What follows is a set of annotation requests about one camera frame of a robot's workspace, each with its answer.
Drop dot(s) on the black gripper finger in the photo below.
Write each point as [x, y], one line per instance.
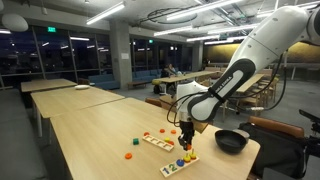
[189, 142]
[182, 142]

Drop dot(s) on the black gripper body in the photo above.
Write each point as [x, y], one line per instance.
[187, 129]

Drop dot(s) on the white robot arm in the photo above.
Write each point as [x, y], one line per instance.
[275, 34]

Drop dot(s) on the wooden slotted tray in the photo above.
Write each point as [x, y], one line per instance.
[158, 142]

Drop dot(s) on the wooden number stacking board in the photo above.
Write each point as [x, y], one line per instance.
[179, 164]

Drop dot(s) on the orange disc beside tray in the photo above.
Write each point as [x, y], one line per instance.
[146, 133]

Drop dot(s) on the black bowl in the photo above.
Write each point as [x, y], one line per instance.
[230, 141]

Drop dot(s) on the green cube block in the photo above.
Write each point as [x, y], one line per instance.
[135, 141]

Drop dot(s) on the brown leather chair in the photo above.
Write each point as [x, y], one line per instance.
[282, 146]

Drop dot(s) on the white plate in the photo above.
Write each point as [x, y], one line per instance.
[81, 87]

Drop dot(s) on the grey duct tape roll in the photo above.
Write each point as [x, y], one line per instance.
[245, 134]

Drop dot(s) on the black tripod camera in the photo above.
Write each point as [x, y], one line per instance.
[313, 141]

